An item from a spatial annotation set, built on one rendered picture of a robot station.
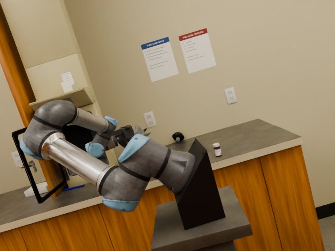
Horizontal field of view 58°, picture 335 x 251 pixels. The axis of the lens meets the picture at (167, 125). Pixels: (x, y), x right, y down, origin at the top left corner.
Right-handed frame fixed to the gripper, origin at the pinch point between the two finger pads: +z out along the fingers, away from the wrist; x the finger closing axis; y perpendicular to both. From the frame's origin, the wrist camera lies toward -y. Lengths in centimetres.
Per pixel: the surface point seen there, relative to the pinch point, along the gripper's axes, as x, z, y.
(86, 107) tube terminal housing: 20.8, -28.3, 23.2
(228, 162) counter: -23.1, 31.6, -25.4
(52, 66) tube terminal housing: 24, -39, 52
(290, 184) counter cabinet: -26, 60, -49
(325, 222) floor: 25, 109, -122
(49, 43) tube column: 24, -35, 65
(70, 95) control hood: 11.7, -34.0, 33.1
